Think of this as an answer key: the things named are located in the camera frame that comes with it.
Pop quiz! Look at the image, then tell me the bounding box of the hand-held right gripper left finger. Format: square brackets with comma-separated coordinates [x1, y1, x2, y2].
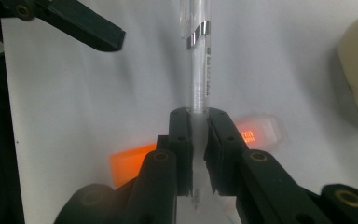
[136, 106, 195, 200]

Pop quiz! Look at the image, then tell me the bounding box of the white table sheet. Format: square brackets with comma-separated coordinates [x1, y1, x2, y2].
[0, 0, 358, 224]

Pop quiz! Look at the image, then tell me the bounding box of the clear plastic pen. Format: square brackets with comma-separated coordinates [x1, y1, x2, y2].
[179, 0, 213, 213]

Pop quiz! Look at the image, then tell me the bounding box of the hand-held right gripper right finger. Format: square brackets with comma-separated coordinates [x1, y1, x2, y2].
[203, 106, 293, 200]

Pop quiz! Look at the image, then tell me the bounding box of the orange highlighter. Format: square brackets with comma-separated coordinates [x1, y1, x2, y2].
[109, 114, 285, 189]

